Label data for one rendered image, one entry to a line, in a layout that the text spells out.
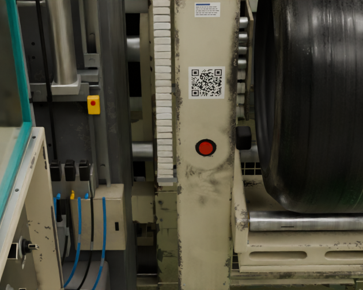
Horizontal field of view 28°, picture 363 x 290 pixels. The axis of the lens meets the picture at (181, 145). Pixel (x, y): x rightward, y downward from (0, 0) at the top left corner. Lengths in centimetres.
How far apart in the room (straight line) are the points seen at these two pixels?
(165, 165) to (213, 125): 15
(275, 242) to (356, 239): 18
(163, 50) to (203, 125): 19
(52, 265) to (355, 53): 70
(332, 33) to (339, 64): 6
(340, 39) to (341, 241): 52
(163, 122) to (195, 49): 19
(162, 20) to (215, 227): 53
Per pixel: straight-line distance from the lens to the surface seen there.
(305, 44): 133
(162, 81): 151
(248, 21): 193
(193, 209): 168
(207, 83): 150
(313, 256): 166
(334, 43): 133
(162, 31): 147
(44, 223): 138
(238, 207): 159
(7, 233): 104
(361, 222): 166
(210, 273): 180
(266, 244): 163
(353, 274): 242
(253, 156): 185
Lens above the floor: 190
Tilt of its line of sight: 32 degrees down
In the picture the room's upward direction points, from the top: 1 degrees counter-clockwise
